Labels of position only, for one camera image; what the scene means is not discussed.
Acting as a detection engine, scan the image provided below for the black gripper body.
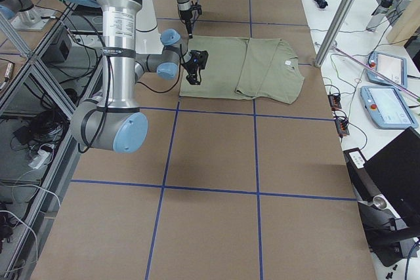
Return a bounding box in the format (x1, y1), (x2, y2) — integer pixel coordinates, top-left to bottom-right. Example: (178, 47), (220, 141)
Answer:
(188, 50), (209, 70)
(179, 1), (201, 24)

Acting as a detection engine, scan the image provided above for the olive green long-sleeve shirt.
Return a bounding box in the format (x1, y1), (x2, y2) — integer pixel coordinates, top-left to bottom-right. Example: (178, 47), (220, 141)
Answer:
(180, 35), (305, 104)

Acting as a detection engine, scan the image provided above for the white power strip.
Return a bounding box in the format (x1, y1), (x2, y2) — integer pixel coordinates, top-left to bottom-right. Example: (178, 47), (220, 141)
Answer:
(28, 144), (54, 169)

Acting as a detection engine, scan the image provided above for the blue teach pendant near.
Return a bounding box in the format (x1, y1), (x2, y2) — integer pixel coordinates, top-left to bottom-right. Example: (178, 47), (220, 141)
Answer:
(360, 86), (419, 130)

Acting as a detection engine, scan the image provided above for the blue teach pendant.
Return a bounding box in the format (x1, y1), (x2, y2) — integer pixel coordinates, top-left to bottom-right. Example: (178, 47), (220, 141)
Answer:
(360, 86), (419, 130)
(367, 51), (408, 88)

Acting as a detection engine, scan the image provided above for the blue teach pendant far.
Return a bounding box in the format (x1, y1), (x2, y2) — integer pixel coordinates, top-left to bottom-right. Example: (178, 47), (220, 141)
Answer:
(367, 51), (408, 88)

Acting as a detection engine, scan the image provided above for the aluminium frame post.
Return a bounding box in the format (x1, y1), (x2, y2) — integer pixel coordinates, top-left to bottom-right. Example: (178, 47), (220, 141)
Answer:
(314, 0), (355, 68)

